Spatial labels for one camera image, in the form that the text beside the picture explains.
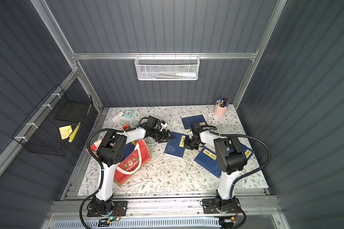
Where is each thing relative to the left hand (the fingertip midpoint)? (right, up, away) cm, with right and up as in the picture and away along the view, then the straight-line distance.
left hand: (175, 141), depth 95 cm
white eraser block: (-45, +17, +16) cm, 51 cm away
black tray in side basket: (-57, +19, -16) cm, 62 cm away
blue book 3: (+21, -11, -4) cm, 24 cm away
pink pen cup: (+34, +23, +12) cm, 43 cm away
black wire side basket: (-63, +9, -23) cm, 67 cm away
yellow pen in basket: (-54, +7, -21) cm, 58 cm away
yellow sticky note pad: (-57, +8, -22) cm, 62 cm away
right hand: (+7, -4, +1) cm, 8 cm away
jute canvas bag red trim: (-19, -4, -20) cm, 28 cm away
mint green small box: (-38, +20, +20) cm, 47 cm away
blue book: (+1, -4, +1) cm, 4 cm away
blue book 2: (+10, +13, +16) cm, 23 cm away
